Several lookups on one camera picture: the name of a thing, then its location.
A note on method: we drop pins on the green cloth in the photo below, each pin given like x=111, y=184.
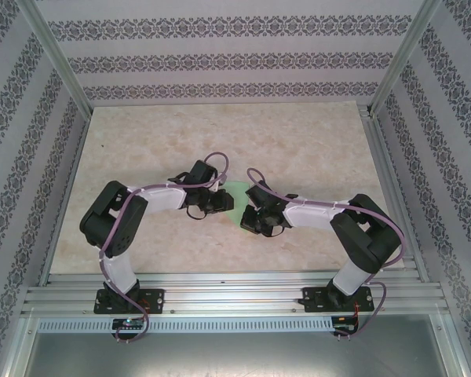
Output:
x=237, y=200

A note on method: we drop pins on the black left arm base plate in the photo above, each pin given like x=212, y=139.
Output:
x=155, y=300

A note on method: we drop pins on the aluminium frame post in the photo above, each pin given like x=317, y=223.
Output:
x=64, y=66
x=402, y=59

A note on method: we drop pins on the grey metal sheet panel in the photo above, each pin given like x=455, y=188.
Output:
x=235, y=355

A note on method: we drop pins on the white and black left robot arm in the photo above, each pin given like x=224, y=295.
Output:
x=161, y=200

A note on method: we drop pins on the aluminium side rail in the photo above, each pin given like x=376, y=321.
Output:
x=377, y=137
x=64, y=204

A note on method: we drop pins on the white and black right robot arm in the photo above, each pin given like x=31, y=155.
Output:
x=310, y=216

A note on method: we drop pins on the small circuit board green light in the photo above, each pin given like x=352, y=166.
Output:
x=129, y=323

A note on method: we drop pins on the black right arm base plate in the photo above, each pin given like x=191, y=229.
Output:
x=314, y=300

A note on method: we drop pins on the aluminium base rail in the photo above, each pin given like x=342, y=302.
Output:
x=235, y=298

